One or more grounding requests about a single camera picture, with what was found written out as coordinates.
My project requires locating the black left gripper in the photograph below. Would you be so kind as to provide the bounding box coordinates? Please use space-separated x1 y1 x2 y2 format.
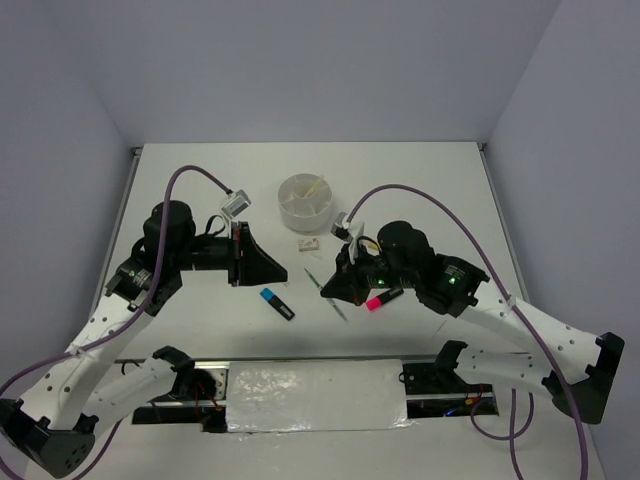
172 220 287 286

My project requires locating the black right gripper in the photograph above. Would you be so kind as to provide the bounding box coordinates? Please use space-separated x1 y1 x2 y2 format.
321 239 416 305

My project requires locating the green pen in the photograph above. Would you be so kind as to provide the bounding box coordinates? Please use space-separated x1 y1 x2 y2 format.
303 268 349 324

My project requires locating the yellow highlighter pen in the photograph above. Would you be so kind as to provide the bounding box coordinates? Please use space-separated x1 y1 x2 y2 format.
304 175 325 198

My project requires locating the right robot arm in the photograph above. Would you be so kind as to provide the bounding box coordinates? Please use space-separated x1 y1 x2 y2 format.
321 221 625 425

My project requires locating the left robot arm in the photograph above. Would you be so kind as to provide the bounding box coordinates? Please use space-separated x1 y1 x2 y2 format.
1 200 288 479

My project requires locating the pink capped black highlighter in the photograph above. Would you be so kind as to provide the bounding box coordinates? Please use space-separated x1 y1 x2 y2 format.
366 288 404 312

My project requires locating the blue capped black highlighter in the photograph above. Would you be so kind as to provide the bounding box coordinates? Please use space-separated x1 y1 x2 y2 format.
260 288 295 321

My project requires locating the white boxed eraser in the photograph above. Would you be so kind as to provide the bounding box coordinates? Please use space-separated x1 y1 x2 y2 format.
297 237 320 252

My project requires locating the white round divided organizer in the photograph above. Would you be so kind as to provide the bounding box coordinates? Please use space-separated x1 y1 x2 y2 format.
277 173 333 234

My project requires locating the silver foil covered plate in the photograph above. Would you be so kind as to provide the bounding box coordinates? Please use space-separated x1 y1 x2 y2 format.
226 360 410 433

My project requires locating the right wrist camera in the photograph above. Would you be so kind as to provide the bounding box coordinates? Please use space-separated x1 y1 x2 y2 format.
331 212 352 242

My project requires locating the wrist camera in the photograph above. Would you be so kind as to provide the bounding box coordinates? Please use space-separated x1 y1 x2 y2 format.
331 212 352 242
220 189 252 220

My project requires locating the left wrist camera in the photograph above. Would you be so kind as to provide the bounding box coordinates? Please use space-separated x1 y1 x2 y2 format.
220 189 252 220

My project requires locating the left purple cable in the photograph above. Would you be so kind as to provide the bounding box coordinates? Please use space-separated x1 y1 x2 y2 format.
0 166 234 479

